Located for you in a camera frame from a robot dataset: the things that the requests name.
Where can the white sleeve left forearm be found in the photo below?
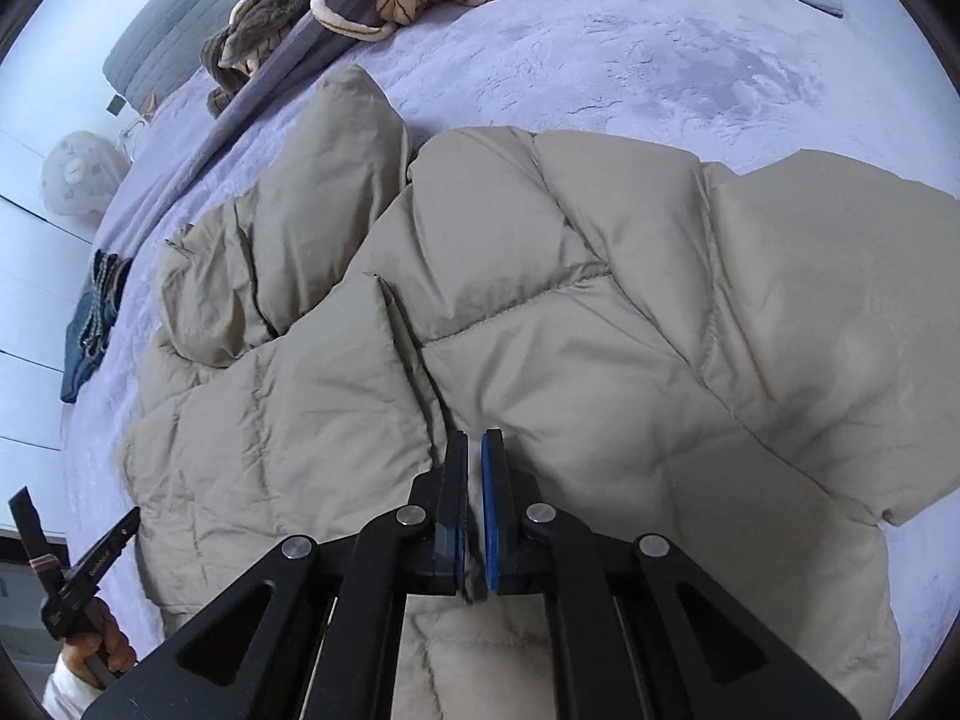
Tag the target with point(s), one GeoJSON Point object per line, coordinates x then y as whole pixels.
{"type": "Point", "coordinates": [67, 697]}

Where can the person's left hand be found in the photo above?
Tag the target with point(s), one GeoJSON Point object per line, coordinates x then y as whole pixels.
{"type": "Point", "coordinates": [105, 639]}

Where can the beige puffer jacket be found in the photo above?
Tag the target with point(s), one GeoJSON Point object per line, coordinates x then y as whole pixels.
{"type": "Point", "coordinates": [761, 366]}

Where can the brown plush garment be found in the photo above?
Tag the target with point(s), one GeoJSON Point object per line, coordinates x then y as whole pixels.
{"type": "Point", "coordinates": [235, 54]}

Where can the folded blue jeans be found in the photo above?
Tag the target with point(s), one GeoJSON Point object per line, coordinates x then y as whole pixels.
{"type": "Point", "coordinates": [88, 332]}

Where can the grey quilted headboard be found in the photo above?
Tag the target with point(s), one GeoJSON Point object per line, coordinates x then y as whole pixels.
{"type": "Point", "coordinates": [160, 49]}

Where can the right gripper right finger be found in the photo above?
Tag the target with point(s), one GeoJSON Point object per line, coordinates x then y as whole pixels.
{"type": "Point", "coordinates": [513, 554]}

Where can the white wardrobe doors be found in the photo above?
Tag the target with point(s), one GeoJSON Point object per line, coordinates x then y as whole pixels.
{"type": "Point", "coordinates": [44, 260]}

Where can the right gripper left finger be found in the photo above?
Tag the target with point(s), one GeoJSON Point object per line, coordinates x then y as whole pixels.
{"type": "Point", "coordinates": [440, 565]}

